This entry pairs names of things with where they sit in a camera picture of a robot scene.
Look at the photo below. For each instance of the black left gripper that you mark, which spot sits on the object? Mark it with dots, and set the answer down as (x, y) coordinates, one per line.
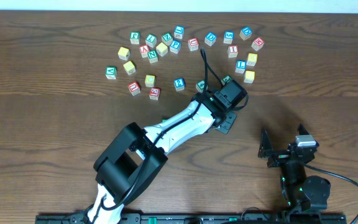
(229, 122)

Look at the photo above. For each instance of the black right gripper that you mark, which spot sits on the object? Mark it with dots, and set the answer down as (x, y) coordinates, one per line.
(266, 150)

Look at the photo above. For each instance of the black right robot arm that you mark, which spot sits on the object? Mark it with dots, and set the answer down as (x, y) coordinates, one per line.
(306, 195)

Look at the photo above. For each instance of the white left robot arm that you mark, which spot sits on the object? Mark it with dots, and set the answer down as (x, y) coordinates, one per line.
(136, 155)

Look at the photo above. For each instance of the green 4 block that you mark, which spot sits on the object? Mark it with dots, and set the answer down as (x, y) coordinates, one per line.
(200, 86)

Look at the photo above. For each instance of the green J block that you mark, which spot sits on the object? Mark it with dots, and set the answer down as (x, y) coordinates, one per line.
(226, 79)

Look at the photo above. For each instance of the yellow G block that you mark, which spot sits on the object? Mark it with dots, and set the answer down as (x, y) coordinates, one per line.
(249, 76)

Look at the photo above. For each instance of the blue 2 block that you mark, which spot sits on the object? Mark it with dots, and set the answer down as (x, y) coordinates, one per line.
(179, 84)

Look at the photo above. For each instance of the blue L block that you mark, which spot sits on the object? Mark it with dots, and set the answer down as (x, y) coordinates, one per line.
(240, 66)

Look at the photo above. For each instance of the yellow K block right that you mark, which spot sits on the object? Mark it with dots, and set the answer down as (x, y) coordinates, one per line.
(251, 59)

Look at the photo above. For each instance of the yellow k block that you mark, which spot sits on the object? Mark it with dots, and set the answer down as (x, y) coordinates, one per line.
(124, 53)
(251, 59)

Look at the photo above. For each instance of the red I block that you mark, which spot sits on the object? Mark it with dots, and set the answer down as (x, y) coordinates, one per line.
(232, 51)

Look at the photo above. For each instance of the red E block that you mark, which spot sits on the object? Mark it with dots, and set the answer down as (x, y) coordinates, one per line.
(154, 93)

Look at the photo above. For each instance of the yellow C block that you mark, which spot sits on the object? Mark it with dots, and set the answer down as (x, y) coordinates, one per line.
(150, 81)

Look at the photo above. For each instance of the red U block far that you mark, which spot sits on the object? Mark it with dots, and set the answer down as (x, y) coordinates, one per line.
(193, 44)

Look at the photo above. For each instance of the blue D block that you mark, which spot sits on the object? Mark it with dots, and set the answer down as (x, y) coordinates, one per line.
(210, 39)

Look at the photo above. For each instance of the red M block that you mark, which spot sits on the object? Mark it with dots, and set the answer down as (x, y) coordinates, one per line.
(257, 44)

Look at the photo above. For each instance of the blue S block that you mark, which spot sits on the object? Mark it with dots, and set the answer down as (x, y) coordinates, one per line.
(228, 37)

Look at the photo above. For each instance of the blue P block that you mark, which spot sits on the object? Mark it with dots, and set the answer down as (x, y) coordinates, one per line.
(175, 46)

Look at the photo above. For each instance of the blue Q block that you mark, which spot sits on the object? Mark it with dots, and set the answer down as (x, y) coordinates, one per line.
(245, 33)

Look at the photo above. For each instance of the green N block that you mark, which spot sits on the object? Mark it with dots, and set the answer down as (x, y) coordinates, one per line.
(152, 56)

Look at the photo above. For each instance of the green Z block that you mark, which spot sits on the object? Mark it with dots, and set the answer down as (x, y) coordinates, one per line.
(167, 39)

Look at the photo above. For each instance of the blue J block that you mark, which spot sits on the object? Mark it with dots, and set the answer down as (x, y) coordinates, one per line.
(179, 32)

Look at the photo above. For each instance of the yellow S block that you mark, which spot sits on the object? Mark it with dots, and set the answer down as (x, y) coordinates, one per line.
(129, 67)

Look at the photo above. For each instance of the red A block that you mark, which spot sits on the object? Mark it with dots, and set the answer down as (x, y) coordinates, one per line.
(144, 50)

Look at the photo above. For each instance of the green L block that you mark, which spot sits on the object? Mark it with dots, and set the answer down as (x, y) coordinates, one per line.
(151, 40)

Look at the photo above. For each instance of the green V block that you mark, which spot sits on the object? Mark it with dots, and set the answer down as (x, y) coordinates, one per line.
(111, 72)

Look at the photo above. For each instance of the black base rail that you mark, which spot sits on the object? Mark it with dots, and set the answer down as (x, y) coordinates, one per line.
(136, 218)

